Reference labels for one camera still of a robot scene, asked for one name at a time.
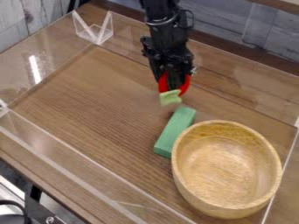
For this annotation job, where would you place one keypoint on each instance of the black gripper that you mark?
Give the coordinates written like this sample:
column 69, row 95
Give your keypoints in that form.
column 177, row 57

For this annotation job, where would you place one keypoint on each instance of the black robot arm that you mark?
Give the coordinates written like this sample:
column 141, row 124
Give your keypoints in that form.
column 164, row 47

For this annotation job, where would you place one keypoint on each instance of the green rectangular block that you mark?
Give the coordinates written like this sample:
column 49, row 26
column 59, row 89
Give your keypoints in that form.
column 179, row 122

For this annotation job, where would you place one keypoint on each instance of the black table leg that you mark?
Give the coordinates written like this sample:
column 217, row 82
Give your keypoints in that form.
column 36, row 193

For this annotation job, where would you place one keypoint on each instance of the red plush fruit green leaf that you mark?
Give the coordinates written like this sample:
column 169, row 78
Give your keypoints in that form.
column 169, row 96

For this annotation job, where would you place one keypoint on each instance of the clear acrylic tray wall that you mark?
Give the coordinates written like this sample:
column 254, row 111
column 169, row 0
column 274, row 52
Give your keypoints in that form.
column 99, row 196

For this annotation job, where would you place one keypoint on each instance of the wooden bowl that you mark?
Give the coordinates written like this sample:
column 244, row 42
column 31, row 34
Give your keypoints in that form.
column 225, row 169

